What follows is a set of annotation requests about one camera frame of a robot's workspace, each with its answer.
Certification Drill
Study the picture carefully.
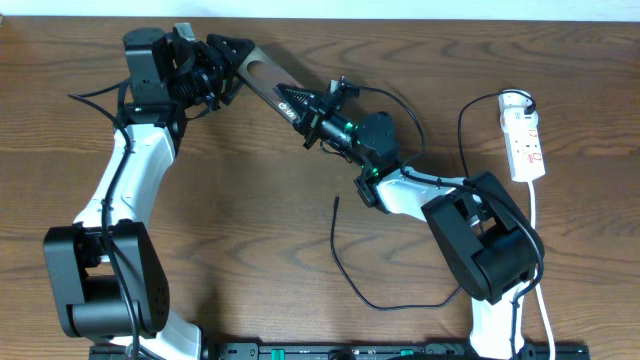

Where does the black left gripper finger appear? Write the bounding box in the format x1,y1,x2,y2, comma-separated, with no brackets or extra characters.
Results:
220,77,244,106
206,34,255,68

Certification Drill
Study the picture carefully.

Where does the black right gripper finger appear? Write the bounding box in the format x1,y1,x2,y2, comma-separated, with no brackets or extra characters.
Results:
284,112,319,138
273,83,325,114

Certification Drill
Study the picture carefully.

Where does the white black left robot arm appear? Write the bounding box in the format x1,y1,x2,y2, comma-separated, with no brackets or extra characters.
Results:
43,23,255,359

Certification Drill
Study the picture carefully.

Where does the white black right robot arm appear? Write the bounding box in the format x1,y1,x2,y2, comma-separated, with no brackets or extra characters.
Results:
274,79,544,359

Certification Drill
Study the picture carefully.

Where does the white charger adapter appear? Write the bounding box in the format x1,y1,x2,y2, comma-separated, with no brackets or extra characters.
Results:
500,107,539,134

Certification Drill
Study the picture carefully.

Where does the white power strip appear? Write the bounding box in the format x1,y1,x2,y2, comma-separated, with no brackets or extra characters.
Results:
498,89,546,183

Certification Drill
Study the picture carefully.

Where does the black charger cable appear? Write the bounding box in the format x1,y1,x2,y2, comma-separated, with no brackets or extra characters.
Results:
329,91,537,312

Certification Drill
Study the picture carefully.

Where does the white power strip cord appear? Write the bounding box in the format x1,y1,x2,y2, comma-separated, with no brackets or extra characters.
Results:
527,180,557,360

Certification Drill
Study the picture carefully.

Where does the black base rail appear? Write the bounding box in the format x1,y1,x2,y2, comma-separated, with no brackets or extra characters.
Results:
88,342,591,360

